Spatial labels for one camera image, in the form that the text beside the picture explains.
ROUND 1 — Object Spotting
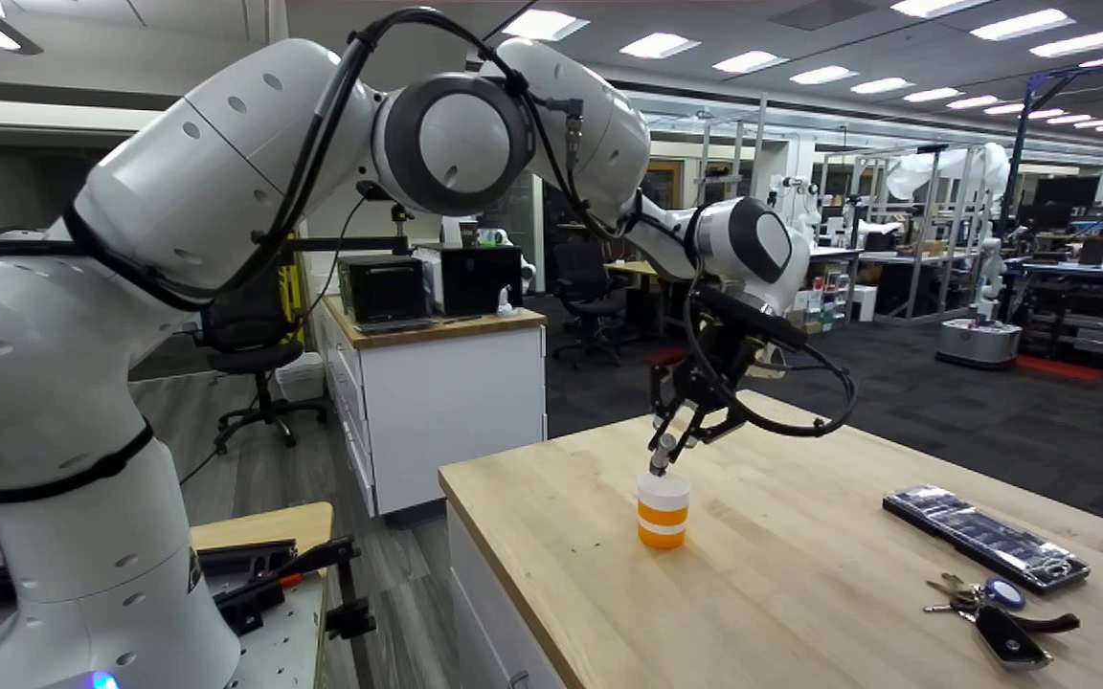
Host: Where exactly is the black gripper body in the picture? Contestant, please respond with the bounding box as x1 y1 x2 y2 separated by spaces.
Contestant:
659 321 775 421

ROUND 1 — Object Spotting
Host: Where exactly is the white orange striped mug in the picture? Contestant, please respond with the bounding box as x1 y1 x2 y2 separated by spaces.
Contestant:
632 471 696 555

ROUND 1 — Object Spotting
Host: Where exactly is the dark background chair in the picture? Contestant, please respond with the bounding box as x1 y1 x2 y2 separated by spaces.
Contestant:
548 227 641 368

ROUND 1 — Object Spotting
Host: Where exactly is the white cabinet with wooden top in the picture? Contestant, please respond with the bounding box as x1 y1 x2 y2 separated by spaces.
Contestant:
316 299 552 520

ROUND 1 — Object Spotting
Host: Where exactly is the black equipment box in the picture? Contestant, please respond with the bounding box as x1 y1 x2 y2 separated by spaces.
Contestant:
436 243 529 319

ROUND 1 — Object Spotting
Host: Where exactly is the black rectangular tablet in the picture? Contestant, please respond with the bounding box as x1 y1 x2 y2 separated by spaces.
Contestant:
882 484 1097 596

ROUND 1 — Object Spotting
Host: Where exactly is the black monitor box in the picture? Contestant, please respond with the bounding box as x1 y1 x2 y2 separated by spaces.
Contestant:
335 250 436 332

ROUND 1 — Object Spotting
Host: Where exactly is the dark lab workbench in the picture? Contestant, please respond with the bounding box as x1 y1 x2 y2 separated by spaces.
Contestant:
1014 261 1103 374

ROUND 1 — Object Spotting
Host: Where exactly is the black orange bar clamp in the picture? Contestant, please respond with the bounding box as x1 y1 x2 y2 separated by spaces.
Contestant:
201 535 365 605

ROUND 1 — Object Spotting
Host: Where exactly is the side workbench with wooden edge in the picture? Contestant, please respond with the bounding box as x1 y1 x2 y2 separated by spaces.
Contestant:
185 497 378 689

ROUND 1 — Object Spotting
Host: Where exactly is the black swivel chair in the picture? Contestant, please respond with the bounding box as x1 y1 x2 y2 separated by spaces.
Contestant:
201 253 335 455

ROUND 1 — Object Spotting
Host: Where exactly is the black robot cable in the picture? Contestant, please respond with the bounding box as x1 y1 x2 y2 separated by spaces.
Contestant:
243 5 858 439

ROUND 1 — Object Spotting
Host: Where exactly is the white pedestal robot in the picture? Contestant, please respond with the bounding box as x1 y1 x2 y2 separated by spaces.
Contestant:
889 139 1025 372

